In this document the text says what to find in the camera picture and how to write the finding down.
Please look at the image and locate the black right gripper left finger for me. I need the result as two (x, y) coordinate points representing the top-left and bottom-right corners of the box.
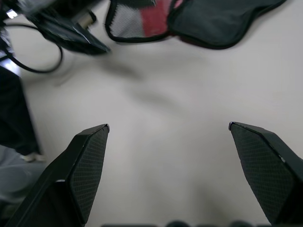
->
(4, 123), (111, 227)

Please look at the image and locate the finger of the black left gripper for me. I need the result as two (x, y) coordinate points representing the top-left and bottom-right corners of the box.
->
(44, 23), (112, 56)

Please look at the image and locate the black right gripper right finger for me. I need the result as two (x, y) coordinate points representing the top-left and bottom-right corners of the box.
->
(229, 122), (303, 227)

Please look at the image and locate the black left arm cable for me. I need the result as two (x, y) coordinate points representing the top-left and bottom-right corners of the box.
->
(3, 23), (64, 73)

